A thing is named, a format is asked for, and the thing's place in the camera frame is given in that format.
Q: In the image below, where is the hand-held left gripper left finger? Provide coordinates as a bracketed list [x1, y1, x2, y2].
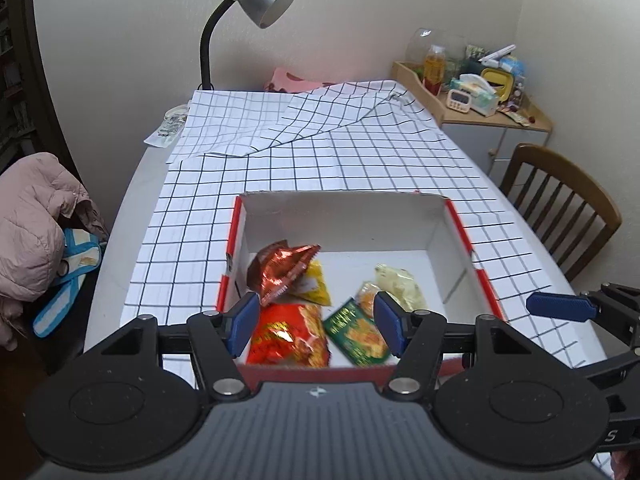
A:
[102, 291, 262, 402]

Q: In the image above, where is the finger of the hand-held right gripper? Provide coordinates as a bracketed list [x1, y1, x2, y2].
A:
[526, 282, 640, 348]

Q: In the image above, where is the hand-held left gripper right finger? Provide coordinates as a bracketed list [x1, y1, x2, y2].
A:
[374, 291, 531, 402]

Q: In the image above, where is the small cream snack packet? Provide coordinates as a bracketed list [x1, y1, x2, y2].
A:
[356, 281, 383, 318]

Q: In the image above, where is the green chip packet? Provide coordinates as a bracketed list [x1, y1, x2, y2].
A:
[322, 297, 393, 367]

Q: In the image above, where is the pale yellow snack packet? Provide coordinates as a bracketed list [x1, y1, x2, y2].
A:
[375, 262, 428, 311]

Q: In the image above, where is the red and orange chip packet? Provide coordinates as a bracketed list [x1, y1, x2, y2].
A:
[245, 302, 331, 367]

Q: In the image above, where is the red-brown foil snack packet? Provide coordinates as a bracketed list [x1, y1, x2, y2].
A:
[246, 240, 322, 307]

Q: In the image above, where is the yellow chocolate packet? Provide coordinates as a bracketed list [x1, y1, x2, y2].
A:
[292, 259, 332, 307]

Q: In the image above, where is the red cardboard box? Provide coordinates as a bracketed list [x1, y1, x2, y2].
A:
[215, 190, 508, 371]

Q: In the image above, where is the brown wooden chair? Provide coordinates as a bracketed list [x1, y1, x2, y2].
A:
[499, 143, 623, 283]

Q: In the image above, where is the white checkered tablecloth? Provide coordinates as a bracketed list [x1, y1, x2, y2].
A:
[120, 79, 608, 376]

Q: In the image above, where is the blue and white bag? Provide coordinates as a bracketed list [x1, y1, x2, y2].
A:
[32, 227, 103, 338]

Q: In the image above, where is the dark chair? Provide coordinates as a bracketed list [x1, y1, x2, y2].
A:
[30, 260, 101, 376]

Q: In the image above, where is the white cabinet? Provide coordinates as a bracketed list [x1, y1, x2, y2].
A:
[442, 110, 553, 186]

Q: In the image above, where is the clear plastic bag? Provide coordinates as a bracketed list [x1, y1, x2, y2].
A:
[143, 102, 193, 148]

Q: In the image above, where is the pale green tissue box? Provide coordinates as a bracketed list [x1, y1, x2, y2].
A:
[450, 74, 501, 117]

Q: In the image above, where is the yellow and black box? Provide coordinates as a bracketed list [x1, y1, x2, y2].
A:
[480, 67, 515, 106]

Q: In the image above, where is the pink puffer jacket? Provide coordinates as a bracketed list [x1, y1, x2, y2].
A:
[0, 152, 108, 351]

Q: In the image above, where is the wooden side cabinet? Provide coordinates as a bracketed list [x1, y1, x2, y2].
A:
[391, 61, 553, 133]

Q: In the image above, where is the pink cloth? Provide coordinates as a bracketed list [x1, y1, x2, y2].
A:
[264, 66, 336, 93]

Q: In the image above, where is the white tube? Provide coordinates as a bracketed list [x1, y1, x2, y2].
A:
[477, 44, 517, 63]

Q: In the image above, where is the orange drink bottle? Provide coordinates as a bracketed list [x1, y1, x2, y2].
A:
[424, 44, 447, 92]

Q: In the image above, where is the dark bookshelf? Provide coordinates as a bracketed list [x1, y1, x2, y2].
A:
[0, 0, 66, 171]

